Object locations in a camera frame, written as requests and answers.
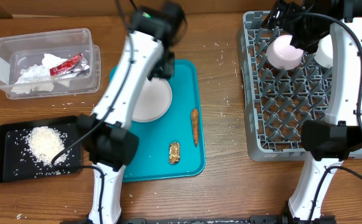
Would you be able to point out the clear plastic bin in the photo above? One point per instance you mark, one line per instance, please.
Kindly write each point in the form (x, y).
(25, 61)

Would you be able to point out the white napkin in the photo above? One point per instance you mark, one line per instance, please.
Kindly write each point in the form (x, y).
(51, 61)
(27, 82)

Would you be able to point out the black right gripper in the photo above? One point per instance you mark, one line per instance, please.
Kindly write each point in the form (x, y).
(288, 13)

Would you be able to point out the pile of white rice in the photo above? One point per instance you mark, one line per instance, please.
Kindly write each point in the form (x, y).
(39, 146)

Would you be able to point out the orange carrot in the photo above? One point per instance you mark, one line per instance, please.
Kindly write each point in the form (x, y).
(195, 125)

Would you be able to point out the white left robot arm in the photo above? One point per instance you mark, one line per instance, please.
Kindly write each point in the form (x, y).
(105, 133)

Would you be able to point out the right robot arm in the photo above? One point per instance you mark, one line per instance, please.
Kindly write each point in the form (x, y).
(328, 143)

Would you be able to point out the brown granola bar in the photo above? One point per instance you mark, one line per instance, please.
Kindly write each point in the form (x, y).
(174, 153)

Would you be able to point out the white bowl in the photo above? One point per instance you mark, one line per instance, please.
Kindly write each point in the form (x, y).
(324, 53)

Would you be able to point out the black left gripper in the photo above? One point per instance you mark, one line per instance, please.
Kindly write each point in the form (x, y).
(167, 71)

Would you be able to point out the teal plastic tray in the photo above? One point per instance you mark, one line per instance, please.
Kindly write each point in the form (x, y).
(151, 161)

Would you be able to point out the black tray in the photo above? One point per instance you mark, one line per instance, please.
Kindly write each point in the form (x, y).
(16, 160)

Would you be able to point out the red snack wrapper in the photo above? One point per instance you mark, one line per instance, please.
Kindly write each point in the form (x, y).
(78, 63)

